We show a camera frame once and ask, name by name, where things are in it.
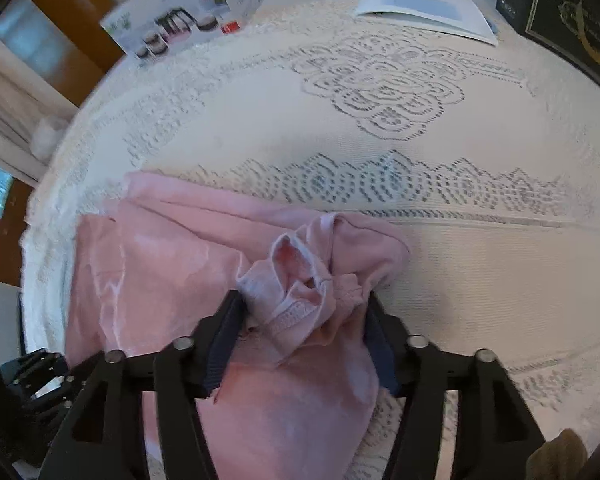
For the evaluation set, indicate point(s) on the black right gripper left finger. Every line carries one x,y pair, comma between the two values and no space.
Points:
215,338

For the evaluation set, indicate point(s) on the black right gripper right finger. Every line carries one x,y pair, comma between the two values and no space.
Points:
385,337

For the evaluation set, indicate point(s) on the pink printed t-shirt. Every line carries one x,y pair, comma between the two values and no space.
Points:
258,308

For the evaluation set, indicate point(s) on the white lace tablecloth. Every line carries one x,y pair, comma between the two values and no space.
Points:
486,159

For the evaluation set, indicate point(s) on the brown cloth at corner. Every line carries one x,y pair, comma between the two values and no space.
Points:
559,459

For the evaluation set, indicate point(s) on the white blue paper booklet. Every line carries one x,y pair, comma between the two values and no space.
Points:
461,18

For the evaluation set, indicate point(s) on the tea set product box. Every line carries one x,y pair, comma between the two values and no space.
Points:
150,30

